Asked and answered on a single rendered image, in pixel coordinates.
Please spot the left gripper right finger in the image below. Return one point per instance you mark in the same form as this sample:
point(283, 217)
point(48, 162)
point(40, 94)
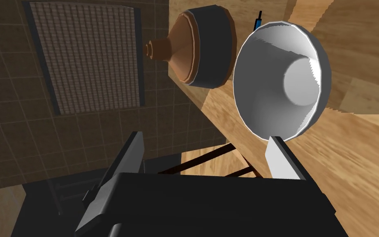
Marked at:
point(280, 161)

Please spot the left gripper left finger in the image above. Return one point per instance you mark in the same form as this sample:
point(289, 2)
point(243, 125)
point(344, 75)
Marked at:
point(133, 154)

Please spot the wooden table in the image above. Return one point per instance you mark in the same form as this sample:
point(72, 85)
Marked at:
point(347, 164)

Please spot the white bowl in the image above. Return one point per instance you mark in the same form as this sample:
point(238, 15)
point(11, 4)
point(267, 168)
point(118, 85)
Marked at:
point(275, 82)

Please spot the brown woven rug dark border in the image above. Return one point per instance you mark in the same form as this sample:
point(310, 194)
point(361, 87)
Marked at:
point(87, 56)

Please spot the brown tagine pot black base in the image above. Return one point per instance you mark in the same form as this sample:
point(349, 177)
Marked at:
point(206, 46)

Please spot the blue pen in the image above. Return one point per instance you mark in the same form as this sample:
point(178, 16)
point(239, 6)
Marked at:
point(258, 22)

